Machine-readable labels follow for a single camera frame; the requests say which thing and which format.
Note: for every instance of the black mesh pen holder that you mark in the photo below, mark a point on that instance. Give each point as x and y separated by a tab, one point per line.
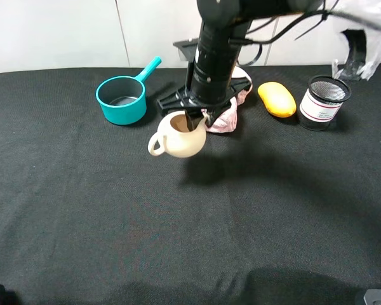
321	102

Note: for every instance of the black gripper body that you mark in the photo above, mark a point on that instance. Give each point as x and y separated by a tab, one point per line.
212	98

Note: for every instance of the cream ceramic teapot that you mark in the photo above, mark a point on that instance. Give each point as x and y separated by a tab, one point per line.
174	138

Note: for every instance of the teal saucepan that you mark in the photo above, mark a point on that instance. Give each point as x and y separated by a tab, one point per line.
122	98

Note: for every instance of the pink rolled towel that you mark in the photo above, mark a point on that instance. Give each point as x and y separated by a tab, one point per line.
227	121

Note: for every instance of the yellow mango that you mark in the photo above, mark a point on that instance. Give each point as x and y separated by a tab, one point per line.
278	101

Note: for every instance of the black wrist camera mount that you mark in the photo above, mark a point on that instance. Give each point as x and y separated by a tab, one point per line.
186	49

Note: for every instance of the black table cloth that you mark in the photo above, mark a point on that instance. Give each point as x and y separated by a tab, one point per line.
269	214

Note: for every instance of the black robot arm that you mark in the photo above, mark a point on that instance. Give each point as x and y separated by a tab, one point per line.
212	57

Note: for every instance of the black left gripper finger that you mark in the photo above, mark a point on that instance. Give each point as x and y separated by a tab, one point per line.
193	118

